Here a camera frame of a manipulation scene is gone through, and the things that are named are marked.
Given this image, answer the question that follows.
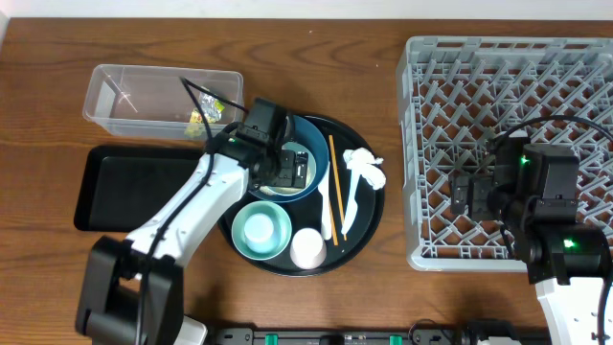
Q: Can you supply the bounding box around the light blue plastic knife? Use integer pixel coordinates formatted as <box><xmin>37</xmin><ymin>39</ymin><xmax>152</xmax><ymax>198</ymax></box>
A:
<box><xmin>341</xmin><ymin>170</ymin><xmax>360</xmax><ymax>239</ymax></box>

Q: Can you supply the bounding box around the black rectangular tray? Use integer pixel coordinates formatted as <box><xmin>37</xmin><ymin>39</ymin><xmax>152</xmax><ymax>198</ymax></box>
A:
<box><xmin>74</xmin><ymin>145</ymin><xmax>202</xmax><ymax>233</ymax></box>

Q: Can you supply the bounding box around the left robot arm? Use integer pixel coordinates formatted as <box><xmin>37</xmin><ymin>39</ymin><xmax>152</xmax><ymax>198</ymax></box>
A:
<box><xmin>75</xmin><ymin>99</ymin><xmax>296</xmax><ymax>345</ymax></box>

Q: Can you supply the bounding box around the clear plastic waste bin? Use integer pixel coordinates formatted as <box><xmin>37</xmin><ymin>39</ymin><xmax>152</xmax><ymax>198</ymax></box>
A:
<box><xmin>82</xmin><ymin>64</ymin><xmax>243</xmax><ymax>141</ymax></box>

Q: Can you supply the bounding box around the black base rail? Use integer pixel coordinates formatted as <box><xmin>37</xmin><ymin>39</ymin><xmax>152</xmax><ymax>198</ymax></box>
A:
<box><xmin>204</xmin><ymin>325</ymin><xmax>552</xmax><ymax>345</ymax></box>

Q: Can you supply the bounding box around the foil snack wrapper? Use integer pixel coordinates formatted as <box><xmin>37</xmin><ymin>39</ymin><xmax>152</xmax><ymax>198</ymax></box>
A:
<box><xmin>185</xmin><ymin>93</ymin><xmax>225</xmax><ymax>138</ymax></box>

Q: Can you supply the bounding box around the grey dishwasher rack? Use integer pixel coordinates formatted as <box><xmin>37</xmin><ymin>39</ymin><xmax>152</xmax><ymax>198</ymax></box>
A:
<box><xmin>396</xmin><ymin>36</ymin><xmax>612</xmax><ymax>272</ymax></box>

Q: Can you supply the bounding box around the white tissue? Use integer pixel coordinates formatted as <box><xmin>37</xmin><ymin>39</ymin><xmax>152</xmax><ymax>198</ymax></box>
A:
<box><xmin>343</xmin><ymin>148</ymin><xmax>386</xmax><ymax>190</ymax></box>

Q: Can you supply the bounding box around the light blue cup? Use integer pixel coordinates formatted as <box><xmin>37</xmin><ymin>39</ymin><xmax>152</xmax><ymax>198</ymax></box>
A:
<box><xmin>243</xmin><ymin>213</ymin><xmax>275</xmax><ymax>253</ymax></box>

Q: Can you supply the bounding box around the wooden chopstick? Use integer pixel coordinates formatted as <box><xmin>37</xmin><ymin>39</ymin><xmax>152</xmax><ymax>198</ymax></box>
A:
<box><xmin>328</xmin><ymin>134</ymin><xmax>345</xmax><ymax>229</ymax></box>
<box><xmin>329</xmin><ymin>202</ymin><xmax>338</xmax><ymax>246</ymax></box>

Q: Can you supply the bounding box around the dark blue bowl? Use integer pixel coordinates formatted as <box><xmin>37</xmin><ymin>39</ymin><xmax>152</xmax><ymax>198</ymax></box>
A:
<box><xmin>249</xmin><ymin>115</ymin><xmax>329</xmax><ymax>203</ymax></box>

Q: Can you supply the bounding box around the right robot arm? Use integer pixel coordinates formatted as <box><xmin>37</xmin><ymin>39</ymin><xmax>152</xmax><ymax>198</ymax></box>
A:
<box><xmin>450</xmin><ymin>137</ymin><xmax>612</xmax><ymax>344</ymax></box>

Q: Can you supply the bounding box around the white plastic spoon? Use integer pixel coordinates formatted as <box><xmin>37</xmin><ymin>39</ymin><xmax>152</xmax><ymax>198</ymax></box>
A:
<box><xmin>317</xmin><ymin>164</ymin><xmax>332</xmax><ymax>241</ymax></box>

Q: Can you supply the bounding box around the round black serving tray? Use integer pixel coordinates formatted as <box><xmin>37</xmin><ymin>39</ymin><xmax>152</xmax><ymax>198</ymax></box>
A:
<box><xmin>213</xmin><ymin>113</ymin><xmax>386</xmax><ymax>278</ymax></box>

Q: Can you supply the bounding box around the light blue small bowl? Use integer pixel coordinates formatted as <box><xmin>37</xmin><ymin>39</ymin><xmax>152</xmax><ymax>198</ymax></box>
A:
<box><xmin>260</xmin><ymin>142</ymin><xmax>316</xmax><ymax>196</ymax></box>

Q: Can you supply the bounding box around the teal green bowl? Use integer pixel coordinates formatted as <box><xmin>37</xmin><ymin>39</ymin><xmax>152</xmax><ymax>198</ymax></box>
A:
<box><xmin>231</xmin><ymin>201</ymin><xmax>292</xmax><ymax>261</ymax></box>

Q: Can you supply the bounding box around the pink cup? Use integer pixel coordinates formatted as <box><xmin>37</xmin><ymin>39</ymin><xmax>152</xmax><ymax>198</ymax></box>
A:
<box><xmin>290</xmin><ymin>228</ymin><xmax>327</xmax><ymax>269</ymax></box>

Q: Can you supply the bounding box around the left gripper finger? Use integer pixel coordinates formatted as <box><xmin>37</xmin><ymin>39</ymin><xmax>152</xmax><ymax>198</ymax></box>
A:
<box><xmin>277</xmin><ymin>149</ymin><xmax>296</xmax><ymax>188</ymax></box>
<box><xmin>294</xmin><ymin>151</ymin><xmax>309</xmax><ymax>188</ymax></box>

